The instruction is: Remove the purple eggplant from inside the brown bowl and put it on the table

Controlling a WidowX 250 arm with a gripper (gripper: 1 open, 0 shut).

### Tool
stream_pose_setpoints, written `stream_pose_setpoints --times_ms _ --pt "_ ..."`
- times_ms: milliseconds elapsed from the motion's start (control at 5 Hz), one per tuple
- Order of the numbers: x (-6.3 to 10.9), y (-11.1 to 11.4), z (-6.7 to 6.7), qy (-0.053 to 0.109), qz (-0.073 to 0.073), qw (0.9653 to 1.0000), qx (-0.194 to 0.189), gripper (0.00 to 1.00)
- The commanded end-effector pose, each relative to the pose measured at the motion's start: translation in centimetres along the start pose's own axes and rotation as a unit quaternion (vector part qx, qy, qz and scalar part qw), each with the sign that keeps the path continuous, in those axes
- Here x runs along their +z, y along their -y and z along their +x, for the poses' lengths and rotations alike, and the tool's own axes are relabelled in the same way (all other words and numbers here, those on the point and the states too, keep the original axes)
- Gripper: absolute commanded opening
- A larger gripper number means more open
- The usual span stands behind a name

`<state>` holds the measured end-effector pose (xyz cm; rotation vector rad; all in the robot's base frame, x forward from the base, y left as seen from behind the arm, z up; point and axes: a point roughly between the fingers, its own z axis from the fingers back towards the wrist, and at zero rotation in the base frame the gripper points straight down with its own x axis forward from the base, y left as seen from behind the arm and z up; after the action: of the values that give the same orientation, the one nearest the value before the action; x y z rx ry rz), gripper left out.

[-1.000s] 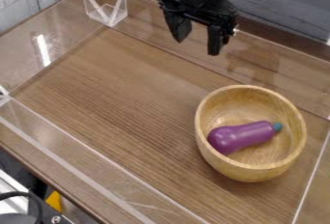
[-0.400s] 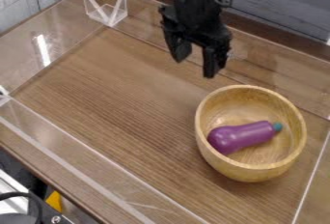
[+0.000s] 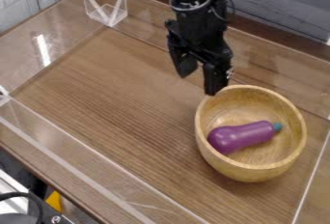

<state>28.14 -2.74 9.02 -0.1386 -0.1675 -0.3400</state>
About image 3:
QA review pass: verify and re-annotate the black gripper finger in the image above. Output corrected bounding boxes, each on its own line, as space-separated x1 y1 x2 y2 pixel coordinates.
201 62 232 96
166 34 197 78

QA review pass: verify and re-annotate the black cable loop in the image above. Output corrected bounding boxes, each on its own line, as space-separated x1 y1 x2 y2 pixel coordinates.
0 191 43 224

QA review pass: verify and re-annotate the light wooden bowl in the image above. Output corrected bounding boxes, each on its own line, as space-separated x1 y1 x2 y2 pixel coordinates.
194 85 307 182

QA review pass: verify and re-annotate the clear acrylic corner bracket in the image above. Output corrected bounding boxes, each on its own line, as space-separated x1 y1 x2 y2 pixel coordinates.
82 0 128 28

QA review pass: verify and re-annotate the yellow sticker tag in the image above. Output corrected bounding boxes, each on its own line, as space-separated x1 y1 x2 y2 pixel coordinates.
45 191 62 212

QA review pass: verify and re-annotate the purple toy eggplant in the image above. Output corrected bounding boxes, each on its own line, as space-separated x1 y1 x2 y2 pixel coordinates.
206 121 283 154

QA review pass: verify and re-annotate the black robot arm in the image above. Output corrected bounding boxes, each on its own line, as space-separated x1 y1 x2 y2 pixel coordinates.
164 0 233 96

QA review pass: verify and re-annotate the clear acrylic tray wall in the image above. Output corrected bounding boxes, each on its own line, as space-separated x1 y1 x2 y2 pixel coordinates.
0 85 208 224

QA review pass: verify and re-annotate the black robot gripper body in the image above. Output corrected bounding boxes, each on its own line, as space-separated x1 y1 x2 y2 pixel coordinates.
164 0 234 67

